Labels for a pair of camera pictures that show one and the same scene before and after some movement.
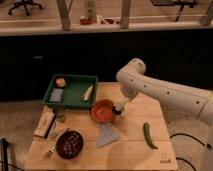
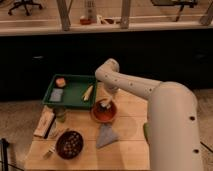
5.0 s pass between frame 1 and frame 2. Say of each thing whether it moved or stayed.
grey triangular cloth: stayed
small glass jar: stayed
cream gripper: moved
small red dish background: stayed
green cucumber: stayed
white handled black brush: moved
